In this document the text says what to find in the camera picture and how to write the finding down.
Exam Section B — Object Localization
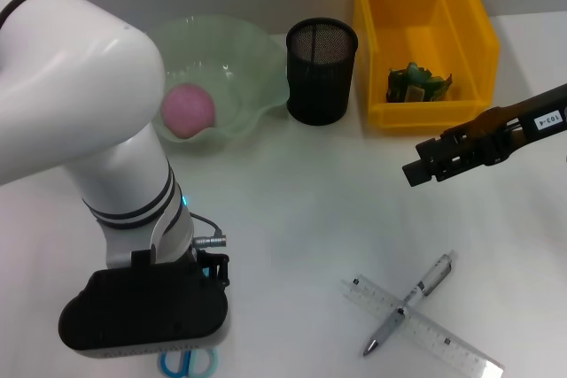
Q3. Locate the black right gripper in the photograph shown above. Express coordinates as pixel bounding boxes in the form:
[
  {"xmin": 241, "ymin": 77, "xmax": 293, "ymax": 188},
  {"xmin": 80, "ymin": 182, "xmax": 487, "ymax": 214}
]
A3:
[{"xmin": 401, "ymin": 83, "xmax": 567, "ymax": 188}]

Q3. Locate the green plastic wrapper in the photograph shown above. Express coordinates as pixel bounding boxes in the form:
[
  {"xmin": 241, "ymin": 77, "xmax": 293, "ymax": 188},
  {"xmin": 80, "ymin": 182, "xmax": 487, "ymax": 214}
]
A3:
[{"xmin": 384, "ymin": 62, "xmax": 455, "ymax": 104}]

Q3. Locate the silver clear pen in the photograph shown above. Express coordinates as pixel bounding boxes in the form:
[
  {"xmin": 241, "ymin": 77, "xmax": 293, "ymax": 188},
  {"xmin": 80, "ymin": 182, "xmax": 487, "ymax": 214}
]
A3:
[{"xmin": 362, "ymin": 250, "xmax": 458, "ymax": 357}]

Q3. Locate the pink peach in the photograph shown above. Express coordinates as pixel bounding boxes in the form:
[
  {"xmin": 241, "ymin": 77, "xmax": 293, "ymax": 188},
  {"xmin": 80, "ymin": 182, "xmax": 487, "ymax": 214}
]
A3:
[{"xmin": 159, "ymin": 83, "xmax": 218, "ymax": 140}]

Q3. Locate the black mesh pen holder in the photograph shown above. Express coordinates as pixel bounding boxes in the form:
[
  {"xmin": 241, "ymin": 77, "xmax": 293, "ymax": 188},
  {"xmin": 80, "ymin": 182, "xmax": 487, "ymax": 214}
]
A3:
[{"xmin": 285, "ymin": 18, "xmax": 359, "ymax": 126}]

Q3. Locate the clear plastic ruler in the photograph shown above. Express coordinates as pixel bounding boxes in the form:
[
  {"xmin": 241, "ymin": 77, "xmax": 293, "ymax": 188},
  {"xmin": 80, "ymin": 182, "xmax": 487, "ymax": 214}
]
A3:
[{"xmin": 341, "ymin": 274, "xmax": 506, "ymax": 378}]

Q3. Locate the green glass fruit plate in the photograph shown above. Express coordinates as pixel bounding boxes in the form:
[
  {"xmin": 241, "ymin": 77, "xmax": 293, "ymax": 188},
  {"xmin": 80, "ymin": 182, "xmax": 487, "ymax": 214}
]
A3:
[{"xmin": 145, "ymin": 14, "xmax": 291, "ymax": 149}]

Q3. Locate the yellow plastic bin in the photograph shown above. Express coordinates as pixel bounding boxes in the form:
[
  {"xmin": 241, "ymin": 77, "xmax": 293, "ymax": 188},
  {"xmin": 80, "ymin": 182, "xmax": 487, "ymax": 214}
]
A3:
[{"xmin": 352, "ymin": 0, "xmax": 501, "ymax": 134}]

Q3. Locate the left gripper cable with plug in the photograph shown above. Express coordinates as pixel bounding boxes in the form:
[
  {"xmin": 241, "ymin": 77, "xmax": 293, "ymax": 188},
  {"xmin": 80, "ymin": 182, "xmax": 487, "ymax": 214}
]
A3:
[{"xmin": 190, "ymin": 213, "xmax": 228, "ymax": 247}]

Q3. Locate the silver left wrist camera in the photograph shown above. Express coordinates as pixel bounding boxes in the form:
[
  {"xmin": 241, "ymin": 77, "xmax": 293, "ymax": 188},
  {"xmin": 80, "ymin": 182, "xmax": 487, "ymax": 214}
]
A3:
[{"xmin": 58, "ymin": 260, "xmax": 230, "ymax": 359}]

